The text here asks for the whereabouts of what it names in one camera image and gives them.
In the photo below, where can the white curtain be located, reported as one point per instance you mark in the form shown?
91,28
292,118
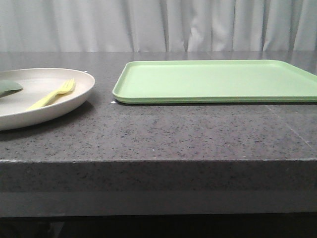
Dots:
157,25

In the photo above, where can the light green plastic tray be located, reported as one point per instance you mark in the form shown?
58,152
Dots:
214,81

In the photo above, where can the green utensil on plate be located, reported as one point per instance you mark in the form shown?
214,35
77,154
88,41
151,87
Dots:
8,87

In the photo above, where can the cream round plate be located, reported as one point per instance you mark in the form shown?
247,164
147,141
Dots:
37,83

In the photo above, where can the yellow plastic fork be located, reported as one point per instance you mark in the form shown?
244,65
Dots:
65,88

